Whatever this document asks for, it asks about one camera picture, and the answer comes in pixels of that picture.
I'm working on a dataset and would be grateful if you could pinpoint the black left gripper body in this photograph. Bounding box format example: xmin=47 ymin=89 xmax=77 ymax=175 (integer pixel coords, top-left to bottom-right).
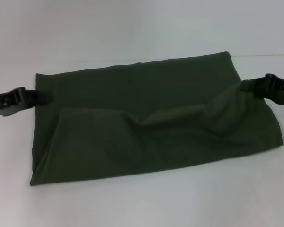
xmin=0 ymin=87 xmax=36 ymax=118

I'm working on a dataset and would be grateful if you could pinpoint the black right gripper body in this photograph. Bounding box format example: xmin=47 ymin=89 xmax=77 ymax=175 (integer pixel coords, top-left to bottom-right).
xmin=260 ymin=73 xmax=284 ymax=106

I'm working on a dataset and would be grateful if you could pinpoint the dark green FREE t-shirt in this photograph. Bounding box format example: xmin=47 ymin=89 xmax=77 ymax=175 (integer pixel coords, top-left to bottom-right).
xmin=29 ymin=50 xmax=284 ymax=187

